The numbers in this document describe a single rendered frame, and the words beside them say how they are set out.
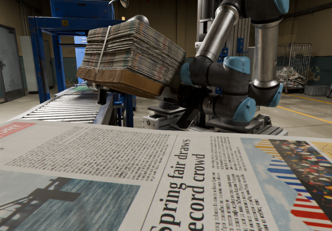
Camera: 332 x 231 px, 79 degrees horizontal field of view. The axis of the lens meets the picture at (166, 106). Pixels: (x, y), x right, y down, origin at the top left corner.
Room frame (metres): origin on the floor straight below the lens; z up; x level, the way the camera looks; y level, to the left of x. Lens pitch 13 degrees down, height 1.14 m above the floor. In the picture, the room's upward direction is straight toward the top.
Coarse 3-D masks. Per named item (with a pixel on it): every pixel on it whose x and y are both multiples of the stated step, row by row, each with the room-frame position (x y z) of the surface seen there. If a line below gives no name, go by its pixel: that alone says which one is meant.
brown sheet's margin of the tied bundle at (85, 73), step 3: (78, 69) 0.93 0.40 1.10; (81, 69) 0.91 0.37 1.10; (84, 69) 0.88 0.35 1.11; (87, 69) 0.86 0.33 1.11; (90, 69) 0.85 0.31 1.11; (78, 72) 0.92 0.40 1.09; (81, 72) 0.90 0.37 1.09; (84, 72) 0.88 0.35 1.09; (87, 72) 0.86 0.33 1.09; (90, 72) 0.84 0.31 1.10; (78, 75) 0.91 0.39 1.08; (81, 75) 0.89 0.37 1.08; (84, 75) 0.87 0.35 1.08; (87, 75) 0.85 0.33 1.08; (90, 75) 0.83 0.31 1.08; (87, 78) 0.84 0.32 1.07; (90, 78) 0.82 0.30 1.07
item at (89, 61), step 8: (96, 32) 0.92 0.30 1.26; (104, 32) 0.86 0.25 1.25; (88, 40) 0.96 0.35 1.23; (96, 40) 0.90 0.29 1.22; (88, 48) 0.93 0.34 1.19; (96, 48) 0.88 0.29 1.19; (88, 56) 0.91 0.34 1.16; (96, 56) 0.86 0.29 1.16; (88, 64) 0.89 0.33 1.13; (96, 64) 0.84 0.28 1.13; (88, 80) 0.87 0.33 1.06; (112, 88) 0.90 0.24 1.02
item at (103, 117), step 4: (108, 96) 1.95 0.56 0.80; (112, 96) 1.96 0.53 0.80; (108, 100) 1.75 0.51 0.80; (112, 100) 1.90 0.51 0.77; (108, 104) 1.59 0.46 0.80; (112, 104) 1.90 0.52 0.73; (104, 108) 1.45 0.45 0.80; (108, 108) 1.50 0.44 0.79; (112, 108) 1.87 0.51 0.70; (100, 112) 1.33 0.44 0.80; (104, 112) 1.33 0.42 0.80; (108, 112) 1.46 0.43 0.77; (96, 116) 1.22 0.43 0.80; (100, 116) 1.22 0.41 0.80; (104, 116) 1.23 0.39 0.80; (108, 116) 1.46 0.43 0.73; (96, 120) 1.13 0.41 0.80; (100, 120) 1.13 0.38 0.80; (104, 120) 1.20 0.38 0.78; (108, 120) 1.45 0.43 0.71; (104, 124) 1.20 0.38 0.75
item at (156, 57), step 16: (112, 32) 0.82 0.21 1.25; (128, 32) 0.73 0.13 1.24; (144, 32) 0.75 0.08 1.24; (112, 48) 0.78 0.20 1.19; (128, 48) 0.70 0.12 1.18; (144, 48) 0.73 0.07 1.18; (160, 48) 0.79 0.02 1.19; (176, 48) 0.86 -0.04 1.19; (112, 64) 0.75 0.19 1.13; (128, 64) 0.68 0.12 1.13; (144, 64) 0.72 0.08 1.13; (160, 64) 0.78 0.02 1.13; (176, 64) 0.85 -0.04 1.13; (160, 80) 0.78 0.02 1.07; (176, 80) 0.84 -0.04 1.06; (144, 96) 0.87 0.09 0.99
